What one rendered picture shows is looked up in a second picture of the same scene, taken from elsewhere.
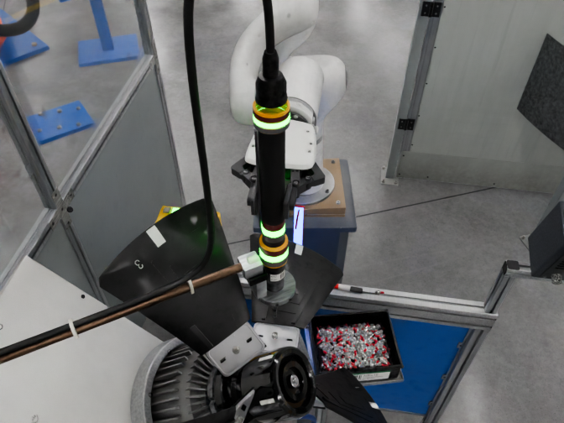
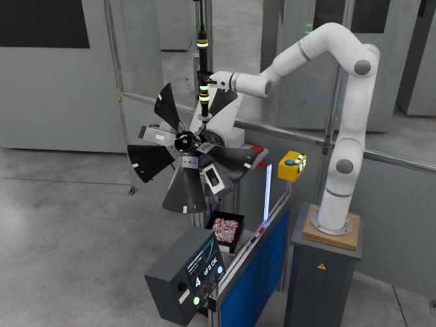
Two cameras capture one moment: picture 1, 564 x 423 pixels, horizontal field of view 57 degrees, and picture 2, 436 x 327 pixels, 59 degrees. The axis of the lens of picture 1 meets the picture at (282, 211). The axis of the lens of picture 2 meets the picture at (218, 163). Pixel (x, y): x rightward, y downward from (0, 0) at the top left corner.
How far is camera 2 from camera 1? 194 cm
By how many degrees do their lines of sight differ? 80
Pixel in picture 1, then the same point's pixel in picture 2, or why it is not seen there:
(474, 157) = not seen: outside the picture
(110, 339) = (225, 119)
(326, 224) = (297, 228)
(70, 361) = not seen: hidden behind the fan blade
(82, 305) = (233, 108)
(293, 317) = (211, 152)
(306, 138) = (221, 77)
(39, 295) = not seen: hidden behind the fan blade
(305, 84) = (248, 76)
